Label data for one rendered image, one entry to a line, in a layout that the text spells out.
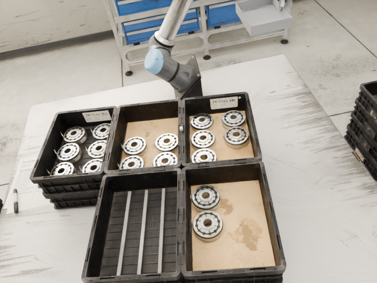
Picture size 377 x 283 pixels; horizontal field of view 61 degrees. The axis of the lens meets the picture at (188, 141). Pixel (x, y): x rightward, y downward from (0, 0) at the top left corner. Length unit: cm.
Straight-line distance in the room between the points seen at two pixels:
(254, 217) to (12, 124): 269
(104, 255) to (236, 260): 45
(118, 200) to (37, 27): 323
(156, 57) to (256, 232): 94
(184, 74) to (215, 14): 165
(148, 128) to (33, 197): 61
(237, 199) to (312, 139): 56
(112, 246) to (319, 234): 75
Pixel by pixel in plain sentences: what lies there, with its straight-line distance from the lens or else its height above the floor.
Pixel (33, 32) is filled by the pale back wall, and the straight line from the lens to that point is 431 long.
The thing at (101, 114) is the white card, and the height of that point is 90.
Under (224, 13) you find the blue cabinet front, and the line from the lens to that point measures 328.
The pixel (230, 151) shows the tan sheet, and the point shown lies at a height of 83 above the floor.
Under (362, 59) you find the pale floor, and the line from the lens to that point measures 349.
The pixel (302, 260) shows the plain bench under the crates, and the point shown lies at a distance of 127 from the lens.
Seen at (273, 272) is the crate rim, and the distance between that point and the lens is 99.
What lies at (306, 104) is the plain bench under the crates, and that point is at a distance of 178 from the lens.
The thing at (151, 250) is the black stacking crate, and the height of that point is 83.
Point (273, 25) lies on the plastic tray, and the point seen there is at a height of 108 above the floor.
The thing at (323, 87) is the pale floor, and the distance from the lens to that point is 306.
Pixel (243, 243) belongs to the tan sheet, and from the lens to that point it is 113.
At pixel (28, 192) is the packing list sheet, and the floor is 70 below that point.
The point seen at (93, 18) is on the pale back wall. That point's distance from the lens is 412.
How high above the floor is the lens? 185
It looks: 46 degrees down
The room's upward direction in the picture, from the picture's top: 11 degrees counter-clockwise
